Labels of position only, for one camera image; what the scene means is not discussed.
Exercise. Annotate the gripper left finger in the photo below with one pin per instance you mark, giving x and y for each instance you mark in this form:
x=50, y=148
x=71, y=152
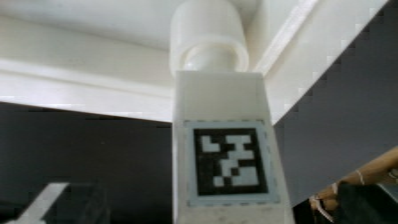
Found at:
x=70, y=203

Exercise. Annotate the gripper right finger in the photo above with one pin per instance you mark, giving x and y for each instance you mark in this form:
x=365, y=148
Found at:
x=366, y=205

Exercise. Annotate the white leg with marker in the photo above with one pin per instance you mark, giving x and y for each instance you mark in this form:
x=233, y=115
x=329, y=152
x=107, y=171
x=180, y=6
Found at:
x=230, y=185

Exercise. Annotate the white square tabletop tray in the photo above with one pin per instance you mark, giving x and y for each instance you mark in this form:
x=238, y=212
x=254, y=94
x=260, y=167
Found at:
x=91, y=51

